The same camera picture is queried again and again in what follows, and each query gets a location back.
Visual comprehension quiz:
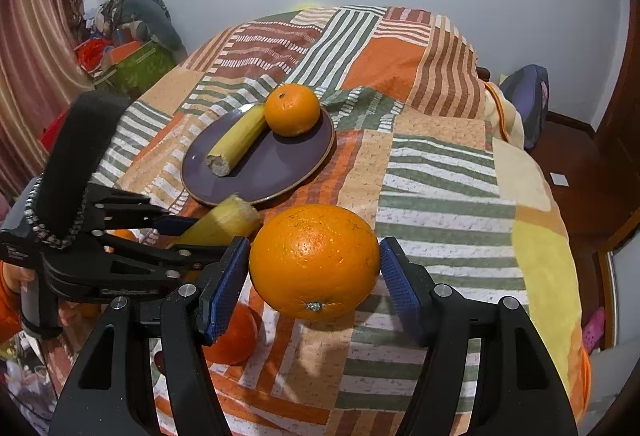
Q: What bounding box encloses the large orange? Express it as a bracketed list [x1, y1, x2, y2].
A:
[248, 204, 381, 321]

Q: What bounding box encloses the small reddish orange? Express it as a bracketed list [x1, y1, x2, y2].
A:
[202, 303, 259, 366]

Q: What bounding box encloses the yellow blanket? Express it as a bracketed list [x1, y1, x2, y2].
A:
[482, 80, 592, 422]

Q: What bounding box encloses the patchwork striped blanket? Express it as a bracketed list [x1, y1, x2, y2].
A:
[90, 5, 571, 436]

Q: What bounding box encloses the medium orange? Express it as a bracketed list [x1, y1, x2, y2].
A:
[264, 84, 321, 138]

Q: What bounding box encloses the purple plate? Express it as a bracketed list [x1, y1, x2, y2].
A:
[181, 104, 336, 208]

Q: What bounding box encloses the long banana piece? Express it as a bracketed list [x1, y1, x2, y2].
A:
[206, 103, 268, 178]

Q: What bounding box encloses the orange plastic bag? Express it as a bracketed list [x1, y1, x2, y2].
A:
[74, 38, 115, 73]

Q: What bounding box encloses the striped curtain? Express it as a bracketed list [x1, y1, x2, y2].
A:
[0, 0, 97, 204]

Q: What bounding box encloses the blue backpack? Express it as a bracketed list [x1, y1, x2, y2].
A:
[499, 64, 550, 151]

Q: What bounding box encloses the green patterned box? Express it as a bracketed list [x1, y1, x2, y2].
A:
[101, 41, 177, 100]

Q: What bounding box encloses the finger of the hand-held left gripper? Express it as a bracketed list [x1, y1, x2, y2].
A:
[99, 235, 229, 300]
[86, 186, 199, 236]

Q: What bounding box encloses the pink shoe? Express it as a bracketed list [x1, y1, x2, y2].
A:
[581, 306, 606, 355]

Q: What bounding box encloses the wooden door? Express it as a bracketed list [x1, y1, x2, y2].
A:
[589, 6, 640, 352]

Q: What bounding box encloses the peeled-end banana piece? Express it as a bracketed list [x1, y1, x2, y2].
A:
[172, 195, 263, 249]

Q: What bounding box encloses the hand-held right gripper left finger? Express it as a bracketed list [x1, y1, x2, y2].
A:
[47, 237, 251, 436]

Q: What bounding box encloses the pile of clothes and bags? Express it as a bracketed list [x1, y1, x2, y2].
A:
[94, 0, 189, 63]

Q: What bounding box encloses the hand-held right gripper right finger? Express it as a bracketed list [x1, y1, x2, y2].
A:
[379, 237, 581, 436]

